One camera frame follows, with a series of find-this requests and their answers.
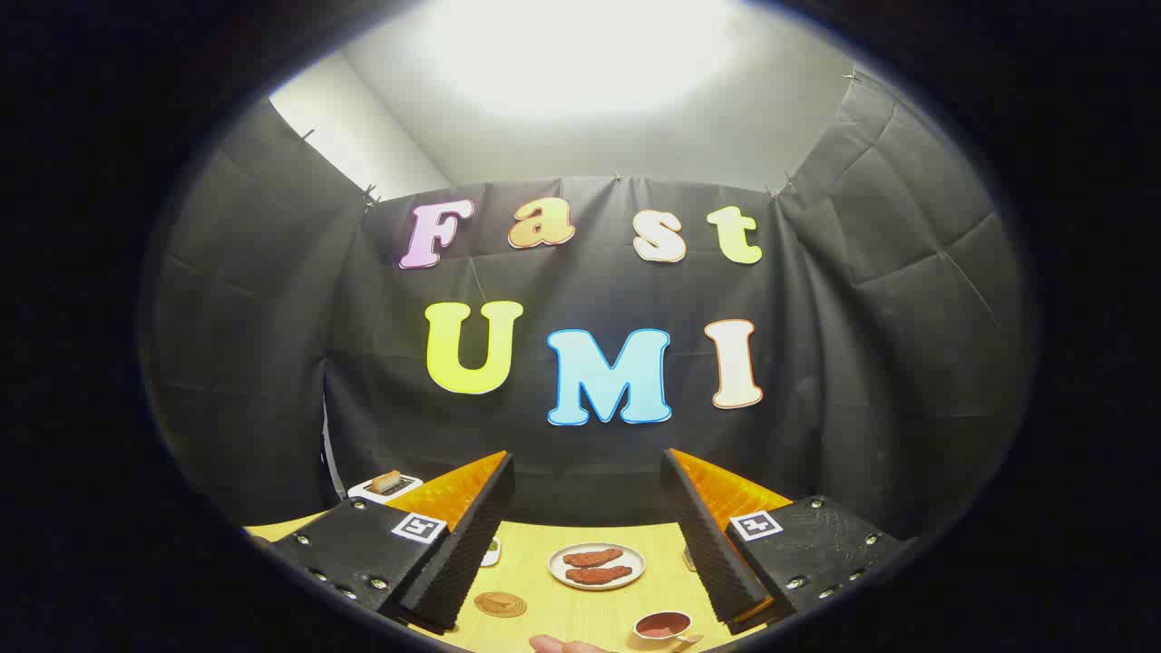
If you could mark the round wooden coaster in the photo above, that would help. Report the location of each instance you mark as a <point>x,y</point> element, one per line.
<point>500,604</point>

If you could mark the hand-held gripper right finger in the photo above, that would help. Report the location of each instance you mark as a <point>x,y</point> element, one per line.
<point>707,540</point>

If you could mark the black backdrop cloth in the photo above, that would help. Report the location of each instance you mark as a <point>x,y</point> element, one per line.
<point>580,453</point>

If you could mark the small white bean dish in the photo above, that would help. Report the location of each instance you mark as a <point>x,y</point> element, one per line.
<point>492,553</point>

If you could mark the white round plate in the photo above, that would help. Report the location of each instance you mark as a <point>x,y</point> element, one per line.
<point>635,562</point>

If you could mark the wooden table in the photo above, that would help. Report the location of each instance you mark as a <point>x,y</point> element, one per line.
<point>531,576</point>

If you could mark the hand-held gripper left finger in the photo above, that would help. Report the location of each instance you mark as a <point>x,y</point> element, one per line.
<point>472,535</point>

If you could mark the white toaster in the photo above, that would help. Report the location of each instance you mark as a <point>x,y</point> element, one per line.
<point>363,492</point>

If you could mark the toast slice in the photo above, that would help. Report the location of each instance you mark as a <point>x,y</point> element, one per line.
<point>385,482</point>

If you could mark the brown meat piece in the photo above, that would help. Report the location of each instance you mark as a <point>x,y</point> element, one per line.
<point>592,557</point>
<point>599,574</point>

